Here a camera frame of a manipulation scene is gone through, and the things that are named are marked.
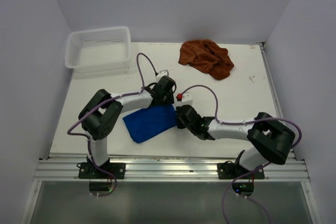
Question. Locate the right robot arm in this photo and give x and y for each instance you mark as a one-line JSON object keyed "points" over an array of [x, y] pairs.
{"points": [[271, 140]]}

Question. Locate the white plastic basket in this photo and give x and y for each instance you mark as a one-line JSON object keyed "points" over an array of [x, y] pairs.
{"points": [[98, 50]]}

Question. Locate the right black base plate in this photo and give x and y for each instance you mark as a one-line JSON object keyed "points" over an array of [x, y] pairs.
{"points": [[230, 170]]}

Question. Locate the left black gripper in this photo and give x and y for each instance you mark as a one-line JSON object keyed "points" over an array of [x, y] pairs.
{"points": [[169, 99]]}

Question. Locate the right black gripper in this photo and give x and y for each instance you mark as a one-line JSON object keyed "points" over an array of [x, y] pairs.
{"points": [[180, 126]]}

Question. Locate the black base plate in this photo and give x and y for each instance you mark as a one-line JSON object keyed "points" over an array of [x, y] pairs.
{"points": [[88, 171], [230, 170]]}

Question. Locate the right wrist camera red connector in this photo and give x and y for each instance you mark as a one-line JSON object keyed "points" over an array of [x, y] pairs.
{"points": [[184, 99]]}

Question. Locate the brown towel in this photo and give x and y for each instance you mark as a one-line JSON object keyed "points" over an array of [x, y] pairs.
{"points": [[207, 57]]}

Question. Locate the blue towel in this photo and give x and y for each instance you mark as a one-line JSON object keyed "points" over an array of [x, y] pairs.
{"points": [[145, 124]]}

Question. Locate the aluminium mounting rail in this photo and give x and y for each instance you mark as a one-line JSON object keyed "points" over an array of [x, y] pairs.
{"points": [[164, 169]]}

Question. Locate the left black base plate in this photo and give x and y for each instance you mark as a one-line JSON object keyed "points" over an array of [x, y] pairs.
{"points": [[88, 171]]}

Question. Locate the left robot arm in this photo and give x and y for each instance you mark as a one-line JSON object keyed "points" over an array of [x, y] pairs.
{"points": [[100, 115]]}

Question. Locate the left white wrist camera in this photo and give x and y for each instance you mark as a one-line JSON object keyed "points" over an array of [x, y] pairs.
{"points": [[162, 73]]}

